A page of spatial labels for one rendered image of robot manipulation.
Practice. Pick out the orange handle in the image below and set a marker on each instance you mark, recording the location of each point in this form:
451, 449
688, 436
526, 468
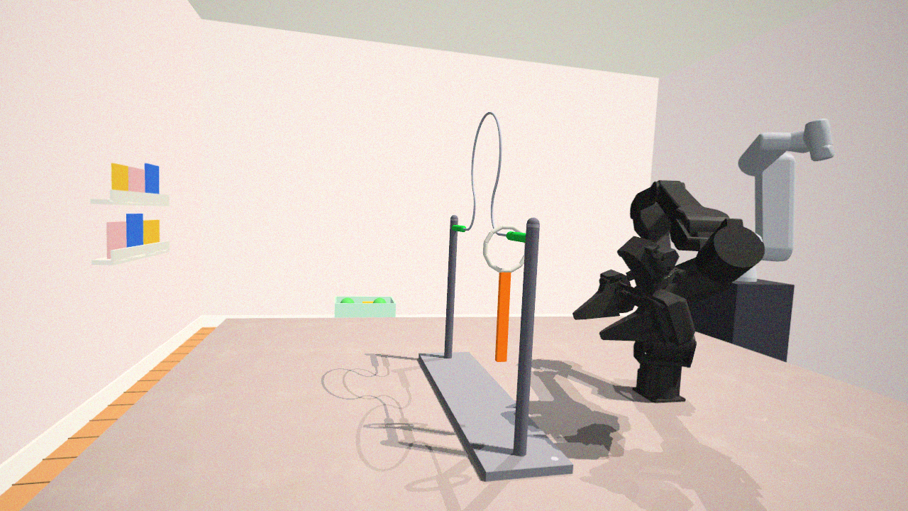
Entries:
503, 296

